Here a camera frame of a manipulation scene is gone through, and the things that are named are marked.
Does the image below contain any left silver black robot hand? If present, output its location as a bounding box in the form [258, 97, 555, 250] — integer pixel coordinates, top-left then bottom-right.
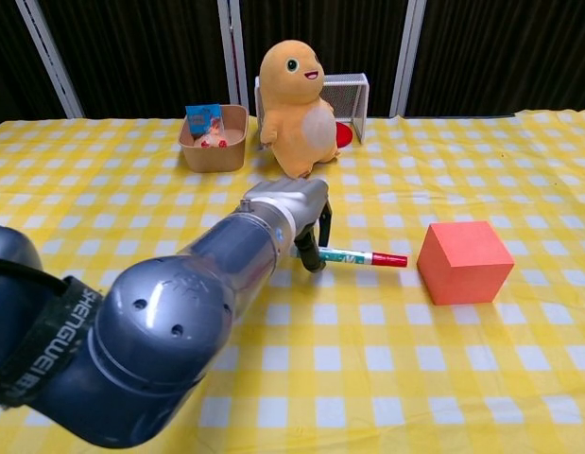
[243, 178, 334, 275]

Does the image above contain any white marker pen red cap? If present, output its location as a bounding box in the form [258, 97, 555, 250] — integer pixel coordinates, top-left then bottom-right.
[317, 246, 410, 271]

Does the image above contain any red round disc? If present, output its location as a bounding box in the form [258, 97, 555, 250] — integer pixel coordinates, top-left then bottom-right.
[334, 121, 355, 148]

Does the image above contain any orange plush dinosaur toy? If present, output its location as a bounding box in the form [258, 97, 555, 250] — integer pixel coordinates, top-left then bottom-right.
[258, 39, 343, 180]

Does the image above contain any tan paper tray box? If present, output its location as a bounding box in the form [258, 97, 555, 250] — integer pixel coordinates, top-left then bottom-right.
[178, 104, 249, 174]

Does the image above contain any pink foam cube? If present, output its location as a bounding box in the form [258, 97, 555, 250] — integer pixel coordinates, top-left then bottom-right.
[416, 220, 516, 306]

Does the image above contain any yellow white checked tablecloth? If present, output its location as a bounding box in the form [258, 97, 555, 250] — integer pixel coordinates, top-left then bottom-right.
[0, 109, 585, 454]

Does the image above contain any black pleated curtain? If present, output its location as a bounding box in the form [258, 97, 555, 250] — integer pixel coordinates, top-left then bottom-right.
[0, 0, 585, 129]

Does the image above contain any white wire mesh goal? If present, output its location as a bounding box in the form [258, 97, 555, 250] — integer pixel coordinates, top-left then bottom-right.
[253, 72, 370, 150]

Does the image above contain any grey aluminium frame post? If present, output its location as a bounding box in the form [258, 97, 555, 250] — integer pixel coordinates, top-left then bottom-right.
[217, 0, 250, 115]
[15, 0, 84, 119]
[388, 0, 428, 118]

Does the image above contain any black velcro arm strap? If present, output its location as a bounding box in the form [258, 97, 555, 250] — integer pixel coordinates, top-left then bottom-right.
[0, 257, 105, 409]

